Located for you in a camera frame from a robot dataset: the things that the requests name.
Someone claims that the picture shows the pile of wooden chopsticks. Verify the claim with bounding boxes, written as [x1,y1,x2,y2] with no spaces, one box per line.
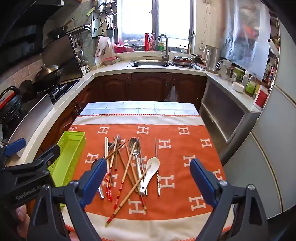
[104,137,148,227]

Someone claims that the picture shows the orange printed blanket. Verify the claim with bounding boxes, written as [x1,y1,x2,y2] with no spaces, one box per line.
[61,113,234,241]

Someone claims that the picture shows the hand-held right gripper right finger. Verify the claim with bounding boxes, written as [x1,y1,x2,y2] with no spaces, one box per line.
[189,158,270,241]

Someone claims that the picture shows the green label bottle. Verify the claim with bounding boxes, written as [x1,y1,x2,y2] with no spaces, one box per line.
[245,76,258,95]

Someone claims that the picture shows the steel splash guard panel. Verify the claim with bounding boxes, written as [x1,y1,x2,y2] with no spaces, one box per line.
[42,34,84,81]

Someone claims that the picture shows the hanging utensil cup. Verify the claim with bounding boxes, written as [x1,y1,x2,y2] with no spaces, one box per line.
[106,20,116,38]

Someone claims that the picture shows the hanging plastic bag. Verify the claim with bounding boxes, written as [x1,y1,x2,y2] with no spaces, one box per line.
[164,85,180,102]

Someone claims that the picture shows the grey metal cabinet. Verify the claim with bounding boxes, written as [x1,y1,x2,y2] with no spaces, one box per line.
[199,76,252,163]

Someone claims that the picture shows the white paper roll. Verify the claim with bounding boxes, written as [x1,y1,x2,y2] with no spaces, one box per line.
[267,38,280,58]

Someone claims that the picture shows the stacked metal bowls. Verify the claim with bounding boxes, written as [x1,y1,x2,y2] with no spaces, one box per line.
[172,56,193,66]

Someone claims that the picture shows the dark wok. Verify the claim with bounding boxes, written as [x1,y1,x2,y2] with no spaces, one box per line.
[34,64,64,85]

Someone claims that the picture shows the white bowl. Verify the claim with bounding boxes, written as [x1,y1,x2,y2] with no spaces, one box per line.
[232,82,245,93]

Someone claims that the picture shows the kitchen window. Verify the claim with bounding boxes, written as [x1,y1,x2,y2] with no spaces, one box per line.
[117,0,195,52]

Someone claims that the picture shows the dark round pan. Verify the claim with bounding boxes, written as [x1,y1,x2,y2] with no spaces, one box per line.
[18,80,38,100]

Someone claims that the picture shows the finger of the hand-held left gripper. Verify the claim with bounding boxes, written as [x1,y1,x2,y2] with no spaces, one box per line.
[0,144,61,186]
[0,138,26,166]

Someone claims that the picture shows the hanging steel pan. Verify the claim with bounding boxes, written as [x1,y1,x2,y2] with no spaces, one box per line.
[97,0,109,13]

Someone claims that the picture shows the steel faucet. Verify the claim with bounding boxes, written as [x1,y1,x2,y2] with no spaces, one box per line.
[158,34,170,62]

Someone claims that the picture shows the light blue table cloth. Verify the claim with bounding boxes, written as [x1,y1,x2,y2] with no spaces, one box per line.
[80,101,200,116]

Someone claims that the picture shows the white ceramic spoon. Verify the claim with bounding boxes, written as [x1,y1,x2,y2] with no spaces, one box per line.
[138,157,160,194]

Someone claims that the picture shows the red and white canister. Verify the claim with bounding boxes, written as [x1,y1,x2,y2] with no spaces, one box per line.
[253,85,270,109]

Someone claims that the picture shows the black gas stove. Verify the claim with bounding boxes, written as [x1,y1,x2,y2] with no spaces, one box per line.
[37,79,81,105]

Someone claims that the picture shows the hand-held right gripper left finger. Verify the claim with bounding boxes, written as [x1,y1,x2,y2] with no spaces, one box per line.
[27,158,108,241]

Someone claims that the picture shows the black pressure cooker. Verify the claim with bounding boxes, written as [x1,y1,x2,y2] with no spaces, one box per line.
[0,86,23,132]

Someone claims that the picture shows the wooden cutting board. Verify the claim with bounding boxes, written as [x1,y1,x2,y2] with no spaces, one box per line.
[94,35,110,58]

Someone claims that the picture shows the glass pitcher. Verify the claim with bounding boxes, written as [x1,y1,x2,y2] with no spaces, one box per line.
[216,59,232,80]

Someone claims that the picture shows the hanging black frying pan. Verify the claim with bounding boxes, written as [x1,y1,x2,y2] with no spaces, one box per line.
[47,18,75,40]

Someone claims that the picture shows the steel sink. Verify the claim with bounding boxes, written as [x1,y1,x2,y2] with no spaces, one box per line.
[127,60,170,67]

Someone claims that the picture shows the dark wooden base cabinets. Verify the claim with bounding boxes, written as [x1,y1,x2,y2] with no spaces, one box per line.
[37,72,208,158]

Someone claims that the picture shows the steel electric kettle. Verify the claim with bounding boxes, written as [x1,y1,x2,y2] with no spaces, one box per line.
[202,45,221,72]

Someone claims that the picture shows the large metal spoon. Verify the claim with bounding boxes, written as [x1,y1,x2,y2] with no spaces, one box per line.
[129,137,145,194]

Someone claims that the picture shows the clear plastic wall sheet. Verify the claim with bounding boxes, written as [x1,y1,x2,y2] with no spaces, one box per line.
[220,0,271,81]

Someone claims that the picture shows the black wire wall rack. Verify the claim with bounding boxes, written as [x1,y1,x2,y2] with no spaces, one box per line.
[90,5,111,39]

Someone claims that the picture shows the black range hood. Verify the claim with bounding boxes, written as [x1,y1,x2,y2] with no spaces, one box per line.
[0,0,81,75]

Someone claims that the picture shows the person's left hand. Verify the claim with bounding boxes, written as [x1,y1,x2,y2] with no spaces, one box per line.
[15,204,32,240]

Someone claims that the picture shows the green plastic utensil tray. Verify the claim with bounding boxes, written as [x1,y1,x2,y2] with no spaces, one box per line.
[47,131,86,208]

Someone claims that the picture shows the grey refrigerator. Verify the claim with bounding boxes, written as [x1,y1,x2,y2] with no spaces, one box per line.
[220,19,296,220]

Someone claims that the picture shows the steel sheet panel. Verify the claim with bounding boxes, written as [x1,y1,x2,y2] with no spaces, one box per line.
[7,93,54,158]

